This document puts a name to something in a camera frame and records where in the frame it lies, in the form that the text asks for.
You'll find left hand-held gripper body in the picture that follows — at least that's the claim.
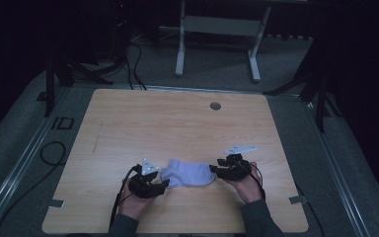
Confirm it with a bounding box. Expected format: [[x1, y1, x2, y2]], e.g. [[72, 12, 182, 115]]
[[127, 157, 166, 199]]

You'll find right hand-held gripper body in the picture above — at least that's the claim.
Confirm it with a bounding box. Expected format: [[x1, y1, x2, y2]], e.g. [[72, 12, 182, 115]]
[[221, 143, 259, 182]]

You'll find person's right hand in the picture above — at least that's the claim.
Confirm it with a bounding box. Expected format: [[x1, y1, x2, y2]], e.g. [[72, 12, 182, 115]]
[[231, 161, 266, 204]]

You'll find person's left hand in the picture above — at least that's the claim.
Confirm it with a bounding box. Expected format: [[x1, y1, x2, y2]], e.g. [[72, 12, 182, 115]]
[[116, 177, 156, 220]]

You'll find black tripod stand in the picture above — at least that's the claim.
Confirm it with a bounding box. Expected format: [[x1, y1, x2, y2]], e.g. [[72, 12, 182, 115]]
[[264, 42, 341, 133], [43, 48, 114, 119]]

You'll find right hand-held gripper black cable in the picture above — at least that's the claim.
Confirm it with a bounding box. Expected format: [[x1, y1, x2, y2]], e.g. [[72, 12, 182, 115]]
[[240, 161, 266, 201]]

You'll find hand-held gripper black cable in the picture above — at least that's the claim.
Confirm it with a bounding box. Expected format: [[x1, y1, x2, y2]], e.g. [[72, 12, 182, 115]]
[[240, 161, 266, 201], [109, 165, 143, 228]]

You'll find left hand-held gripper black cable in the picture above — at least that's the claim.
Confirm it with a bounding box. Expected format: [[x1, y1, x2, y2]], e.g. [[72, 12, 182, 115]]
[[109, 165, 143, 228]]

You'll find black looped floor cable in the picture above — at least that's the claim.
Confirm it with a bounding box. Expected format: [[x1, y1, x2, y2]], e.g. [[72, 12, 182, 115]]
[[0, 140, 67, 237]]

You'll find black floor cables bundle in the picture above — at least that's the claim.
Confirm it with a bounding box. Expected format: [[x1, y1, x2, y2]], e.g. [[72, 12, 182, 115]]
[[123, 39, 148, 91]]

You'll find white metal desk frame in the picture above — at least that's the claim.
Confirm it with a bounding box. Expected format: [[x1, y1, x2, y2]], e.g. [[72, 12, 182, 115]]
[[175, 0, 272, 83]]

